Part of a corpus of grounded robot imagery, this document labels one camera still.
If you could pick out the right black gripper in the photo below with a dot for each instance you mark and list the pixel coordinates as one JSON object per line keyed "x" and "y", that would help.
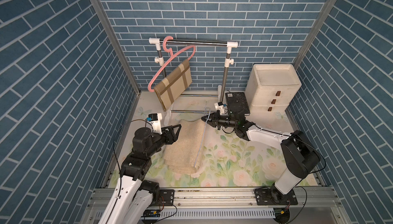
{"x": 213, "y": 123}

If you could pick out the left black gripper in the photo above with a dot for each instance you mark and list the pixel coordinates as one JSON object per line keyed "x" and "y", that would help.
{"x": 172, "y": 137}

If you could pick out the beige scarf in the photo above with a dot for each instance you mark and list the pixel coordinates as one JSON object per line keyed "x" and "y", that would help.
{"x": 185, "y": 155}

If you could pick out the brown plaid scarf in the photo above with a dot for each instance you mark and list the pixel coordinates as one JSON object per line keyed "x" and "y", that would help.
{"x": 173, "y": 85}

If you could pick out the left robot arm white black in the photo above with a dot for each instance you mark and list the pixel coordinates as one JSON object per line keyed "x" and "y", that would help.
{"x": 133, "y": 193}

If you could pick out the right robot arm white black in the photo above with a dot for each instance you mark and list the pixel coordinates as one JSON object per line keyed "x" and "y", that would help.
{"x": 299, "y": 156}

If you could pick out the floral table mat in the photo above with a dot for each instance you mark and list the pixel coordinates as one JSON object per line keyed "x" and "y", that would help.
{"x": 227, "y": 161}

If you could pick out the white drawer cabinet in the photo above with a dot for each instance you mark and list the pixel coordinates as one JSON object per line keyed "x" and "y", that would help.
{"x": 271, "y": 87}

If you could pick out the metal clothes rack white joints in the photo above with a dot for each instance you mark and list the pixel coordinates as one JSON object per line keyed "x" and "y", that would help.
{"x": 207, "y": 76}

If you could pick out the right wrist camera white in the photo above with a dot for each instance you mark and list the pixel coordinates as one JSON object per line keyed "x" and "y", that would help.
{"x": 221, "y": 108}

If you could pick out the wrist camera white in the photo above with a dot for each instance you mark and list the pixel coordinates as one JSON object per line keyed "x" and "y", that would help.
{"x": 221, "y": 108}
{"x": 155, "y": 121}

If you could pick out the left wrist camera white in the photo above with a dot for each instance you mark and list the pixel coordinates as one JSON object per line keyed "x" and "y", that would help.
{"x": 155, "y": 121}

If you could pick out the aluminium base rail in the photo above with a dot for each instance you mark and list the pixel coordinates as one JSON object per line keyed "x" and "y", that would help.
{"x": 316, "y": 205}

